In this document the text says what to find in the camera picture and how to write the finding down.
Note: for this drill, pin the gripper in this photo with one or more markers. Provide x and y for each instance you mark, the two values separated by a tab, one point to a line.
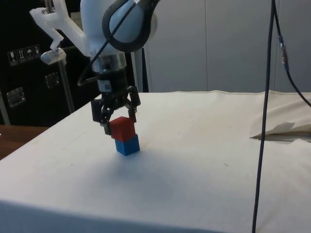
112	81

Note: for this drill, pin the red cube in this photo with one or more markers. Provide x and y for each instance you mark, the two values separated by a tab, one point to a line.
121	127

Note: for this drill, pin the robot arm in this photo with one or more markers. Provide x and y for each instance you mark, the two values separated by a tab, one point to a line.
92	21

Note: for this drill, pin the blue cube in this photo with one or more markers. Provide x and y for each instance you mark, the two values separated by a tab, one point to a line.
126	146

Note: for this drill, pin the black cabinet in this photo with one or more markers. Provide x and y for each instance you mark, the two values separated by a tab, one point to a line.
26	92

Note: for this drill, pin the pale lockers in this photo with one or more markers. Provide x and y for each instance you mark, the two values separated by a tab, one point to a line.
218	48

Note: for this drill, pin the white plastic bracket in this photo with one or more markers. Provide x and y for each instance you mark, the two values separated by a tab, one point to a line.
70	29

